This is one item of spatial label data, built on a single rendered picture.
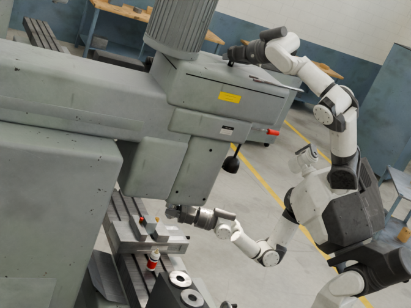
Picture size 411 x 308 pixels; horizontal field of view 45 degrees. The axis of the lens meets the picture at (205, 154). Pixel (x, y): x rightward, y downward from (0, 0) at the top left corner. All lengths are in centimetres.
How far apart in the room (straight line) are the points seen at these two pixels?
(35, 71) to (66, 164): 30
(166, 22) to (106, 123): 39
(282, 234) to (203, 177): 50
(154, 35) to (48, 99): 40
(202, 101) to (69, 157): 49
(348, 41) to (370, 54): 74
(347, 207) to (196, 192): 58
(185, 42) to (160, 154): 41
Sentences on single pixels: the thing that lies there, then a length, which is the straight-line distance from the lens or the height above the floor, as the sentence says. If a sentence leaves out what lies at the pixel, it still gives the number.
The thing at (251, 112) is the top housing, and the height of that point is 177.
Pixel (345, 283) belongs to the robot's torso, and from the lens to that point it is 198.
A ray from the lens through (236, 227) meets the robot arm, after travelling 220.
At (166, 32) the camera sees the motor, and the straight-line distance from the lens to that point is 167.
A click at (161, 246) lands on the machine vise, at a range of 234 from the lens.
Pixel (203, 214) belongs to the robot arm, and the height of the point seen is 127.
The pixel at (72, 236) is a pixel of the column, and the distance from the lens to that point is 177.
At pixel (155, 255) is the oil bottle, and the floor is 101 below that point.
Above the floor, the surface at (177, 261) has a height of 85.
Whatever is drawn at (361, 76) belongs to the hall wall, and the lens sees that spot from 1146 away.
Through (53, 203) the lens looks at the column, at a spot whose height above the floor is 136.
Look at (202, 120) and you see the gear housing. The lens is 179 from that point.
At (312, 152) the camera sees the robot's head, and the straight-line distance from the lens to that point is 204.
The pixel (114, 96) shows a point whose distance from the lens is 166.
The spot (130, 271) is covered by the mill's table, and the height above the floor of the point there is 93.
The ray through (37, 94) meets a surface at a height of 168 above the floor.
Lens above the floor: 227
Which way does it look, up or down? 22 degrees down
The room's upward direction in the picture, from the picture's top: 22 degrees clockwise
